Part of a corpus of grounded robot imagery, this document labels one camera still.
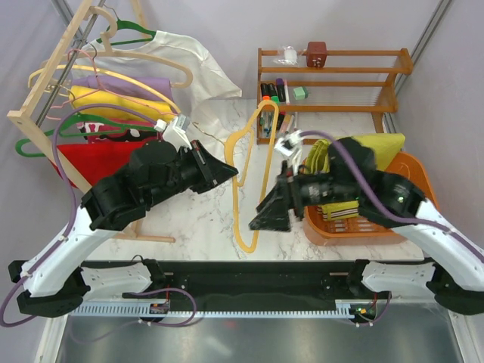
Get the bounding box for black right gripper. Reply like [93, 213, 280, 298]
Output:
[249, 159, 361, 231]

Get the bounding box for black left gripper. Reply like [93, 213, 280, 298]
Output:
[147, 140, 239, 209]

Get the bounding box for yellow velvet hanger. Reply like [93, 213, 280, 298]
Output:
[224, 100, 280, 253]

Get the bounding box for yellow-green trousers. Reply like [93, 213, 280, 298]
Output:
[305, 133, 405, 221]

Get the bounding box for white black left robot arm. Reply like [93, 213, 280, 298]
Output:
[9, 140, 238, 318]

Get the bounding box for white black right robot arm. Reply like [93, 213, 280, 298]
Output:
[249, 132, 483, 315]

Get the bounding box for green velvet hanger lower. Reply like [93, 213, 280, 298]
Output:
[14, 111, 160, 158]

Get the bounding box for green velvet hanger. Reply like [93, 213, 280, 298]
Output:
[113, 19, 157, 45]
[14, 111, 160, 158]

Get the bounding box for cream plastic hanger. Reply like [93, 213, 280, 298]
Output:
[27, 64, 181, 113]

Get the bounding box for beige wooden hanger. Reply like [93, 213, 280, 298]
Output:
[39, 5, 194, 88]

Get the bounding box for green velvet hanger top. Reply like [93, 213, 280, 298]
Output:
[113, 19, 157, 45]

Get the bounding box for orange plastic basket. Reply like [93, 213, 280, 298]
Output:
[302, 151, 436, 247]

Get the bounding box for markers on lower shelf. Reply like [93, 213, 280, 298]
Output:
[259, 111, 297, 138]

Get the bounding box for white t-shirt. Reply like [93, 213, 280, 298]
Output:
[82, 30, 242, 129]

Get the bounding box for purple cap marker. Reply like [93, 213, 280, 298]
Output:
[275, 78, 286, 104]

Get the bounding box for pink white pen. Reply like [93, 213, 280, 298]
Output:
[283, 79, 290, 105]

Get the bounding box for pink patterned garment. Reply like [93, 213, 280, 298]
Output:
[76, 119, 159, 144]

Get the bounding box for green eraser block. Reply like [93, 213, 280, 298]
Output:
[293, 86, 309, 101]

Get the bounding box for wooden desk shelf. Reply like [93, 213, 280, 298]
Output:
[257, 48, 414, 132]

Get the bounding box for red garment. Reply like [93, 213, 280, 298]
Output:
[57, 138, 158, 185]

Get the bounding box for small white plastic item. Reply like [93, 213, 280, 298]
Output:
[274, 46, 299, 67]

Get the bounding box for purple garment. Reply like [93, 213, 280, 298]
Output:
[72, 75, 173, 101]

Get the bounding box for brown cube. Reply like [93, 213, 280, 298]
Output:
[306, 41, 327, 68]

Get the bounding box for yellow garment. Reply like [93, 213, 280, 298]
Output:
[68, 85, 182, 122]

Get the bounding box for wooden clothes rack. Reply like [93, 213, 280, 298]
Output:
[8, 0, 177, 243]

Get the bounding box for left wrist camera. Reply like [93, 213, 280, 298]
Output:
[154, 114, 191, 149]

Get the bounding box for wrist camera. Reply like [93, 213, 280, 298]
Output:
[275, 130, 304, 175]
[154, 114, 191, 149]

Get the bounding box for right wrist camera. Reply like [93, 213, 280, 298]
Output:
[275, 130, 304, 175]

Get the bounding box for cable tray rail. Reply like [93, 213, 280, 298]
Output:
[68, 299, 375, 319]

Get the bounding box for pink wire hanger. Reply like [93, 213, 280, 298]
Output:
[66, 48, 178, 115]

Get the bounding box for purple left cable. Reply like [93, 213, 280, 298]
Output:
[0, 104, 160, 328]

